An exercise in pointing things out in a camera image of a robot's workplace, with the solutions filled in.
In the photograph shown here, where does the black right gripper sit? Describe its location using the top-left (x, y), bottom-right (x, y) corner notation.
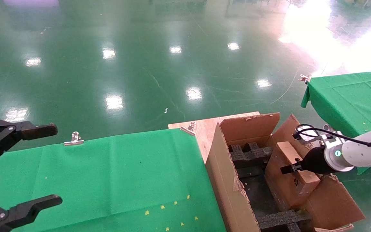
top-left (281, 147), bottom-right (329, 174)

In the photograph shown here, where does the small brown cardboard box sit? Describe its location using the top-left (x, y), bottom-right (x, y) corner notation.
top-left (264, 141), bottom-right (321, 210)

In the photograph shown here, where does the large open cardboard carton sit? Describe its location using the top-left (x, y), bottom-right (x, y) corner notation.
top-left (205, 112), bottom-right (365, 232)

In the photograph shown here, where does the thin black foam bar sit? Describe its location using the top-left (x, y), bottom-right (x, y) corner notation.
top-left (236, 166), bottom-right (266, 179)

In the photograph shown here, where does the notched black foam block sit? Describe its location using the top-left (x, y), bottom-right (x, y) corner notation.
top-left (227, 142), bottom-right (273, 169)

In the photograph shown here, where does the large green table cloth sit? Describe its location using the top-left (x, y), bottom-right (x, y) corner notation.
top-left (0, 128), bottom-right (228, 232)

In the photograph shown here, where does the small green table cloth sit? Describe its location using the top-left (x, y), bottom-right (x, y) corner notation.
top-left (301, 69), bottom-right (371, 176)

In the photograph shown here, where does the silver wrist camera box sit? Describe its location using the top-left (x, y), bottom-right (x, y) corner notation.
top-left (297, 126), bottom-right (319, 143)

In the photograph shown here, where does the silver camera mount bracket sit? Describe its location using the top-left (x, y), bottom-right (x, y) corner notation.
top-left (317, 125), bottom-right (343, 148)

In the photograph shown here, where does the black camera cable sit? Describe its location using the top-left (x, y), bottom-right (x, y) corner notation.
top-left (293, 124), bottom-right (371, 150)

